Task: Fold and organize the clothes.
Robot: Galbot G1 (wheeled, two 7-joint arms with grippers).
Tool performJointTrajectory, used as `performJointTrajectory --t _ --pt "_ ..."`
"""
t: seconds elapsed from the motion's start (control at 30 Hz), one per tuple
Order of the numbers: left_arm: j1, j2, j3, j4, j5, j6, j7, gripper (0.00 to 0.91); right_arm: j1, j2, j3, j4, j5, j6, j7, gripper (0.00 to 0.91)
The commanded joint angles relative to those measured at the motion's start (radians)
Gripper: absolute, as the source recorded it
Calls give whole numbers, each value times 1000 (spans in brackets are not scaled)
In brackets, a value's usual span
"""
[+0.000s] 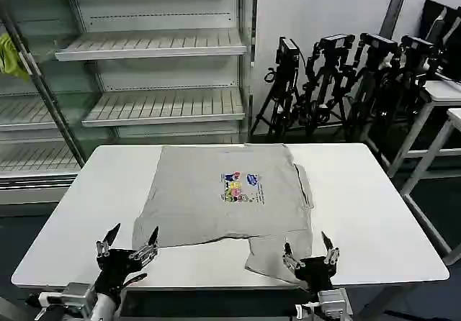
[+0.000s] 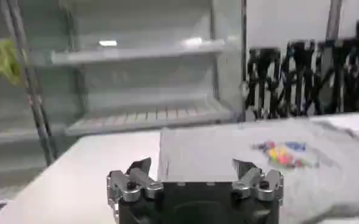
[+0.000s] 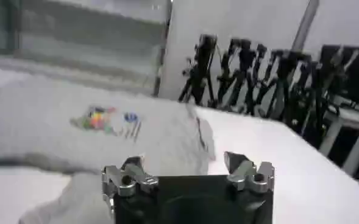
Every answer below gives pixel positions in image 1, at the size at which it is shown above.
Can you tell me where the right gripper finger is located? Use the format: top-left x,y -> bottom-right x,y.
321,231 -> 341,265
282,242 -> 307,271

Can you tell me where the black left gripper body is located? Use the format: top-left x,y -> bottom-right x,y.
94,248 -> 146,297

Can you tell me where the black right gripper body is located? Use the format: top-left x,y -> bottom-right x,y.
294,256 -> 339,294

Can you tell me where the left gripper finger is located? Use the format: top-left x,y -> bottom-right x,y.
130,225 -> 160,266
94,222 -> 122,258

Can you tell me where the grey printed t-shirt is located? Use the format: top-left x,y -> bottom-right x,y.
131,143 -> 315,286

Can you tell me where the white side table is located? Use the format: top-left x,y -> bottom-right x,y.
398,107 -> 461,266
390,78 -> 461,180

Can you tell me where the white shelf unit with glass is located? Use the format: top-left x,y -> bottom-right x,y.
0,0 -> 89,207

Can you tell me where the grey slanted metal pole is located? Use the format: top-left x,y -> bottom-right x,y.
0,6 -> 88,168

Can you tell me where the white empty display shelf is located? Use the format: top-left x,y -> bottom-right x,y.
53,0 -> 257,145

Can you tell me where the yellow-green cloth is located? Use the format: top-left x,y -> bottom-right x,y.
0,32 -> 30,83

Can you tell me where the black monitor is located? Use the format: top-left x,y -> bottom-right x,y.
437,6 -> 461,83
421,0 -> 449,47

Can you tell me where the black camera tripod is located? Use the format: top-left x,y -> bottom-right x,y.
351,32 -> 403,138
250,35 -> 310,137
304,33 -> 357,138
395,35 -> 440,120

